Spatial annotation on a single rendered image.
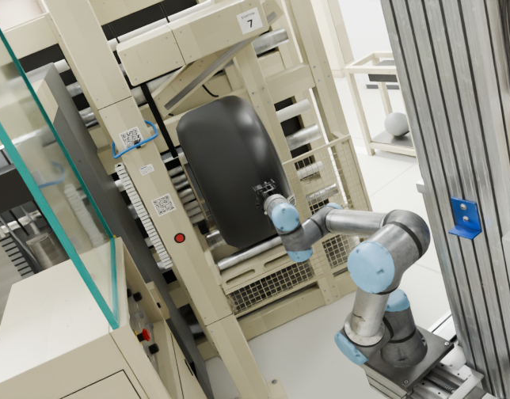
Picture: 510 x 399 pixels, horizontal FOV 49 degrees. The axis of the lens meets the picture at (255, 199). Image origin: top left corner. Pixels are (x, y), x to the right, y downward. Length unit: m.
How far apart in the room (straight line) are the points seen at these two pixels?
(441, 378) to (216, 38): 1.51
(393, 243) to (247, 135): 0.86
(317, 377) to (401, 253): 1.69
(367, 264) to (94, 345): 0.73
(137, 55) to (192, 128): 0.41
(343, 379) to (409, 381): 1.11
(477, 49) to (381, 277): 0.53
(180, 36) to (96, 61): 0.42
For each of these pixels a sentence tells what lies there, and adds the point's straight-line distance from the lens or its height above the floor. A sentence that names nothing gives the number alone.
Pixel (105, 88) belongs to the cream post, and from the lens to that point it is 2.09.
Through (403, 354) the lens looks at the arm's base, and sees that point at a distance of 1.86.
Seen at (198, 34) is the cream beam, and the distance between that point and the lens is 2.35.
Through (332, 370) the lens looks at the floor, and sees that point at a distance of 2.97.
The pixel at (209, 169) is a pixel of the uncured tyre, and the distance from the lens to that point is 2.02.
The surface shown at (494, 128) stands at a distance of 1.33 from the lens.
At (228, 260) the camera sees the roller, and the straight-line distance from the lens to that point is 2.28.
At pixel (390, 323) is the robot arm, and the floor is 0.90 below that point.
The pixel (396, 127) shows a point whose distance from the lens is 4.66.
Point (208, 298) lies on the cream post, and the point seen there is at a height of 0.74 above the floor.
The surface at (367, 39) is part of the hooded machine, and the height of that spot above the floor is 0.57.
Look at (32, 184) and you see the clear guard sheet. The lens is 1.36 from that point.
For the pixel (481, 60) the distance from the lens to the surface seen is 1.27.
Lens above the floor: 2.05
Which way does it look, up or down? 25 degrees down
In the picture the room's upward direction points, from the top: 22 degrees counter-clockwise
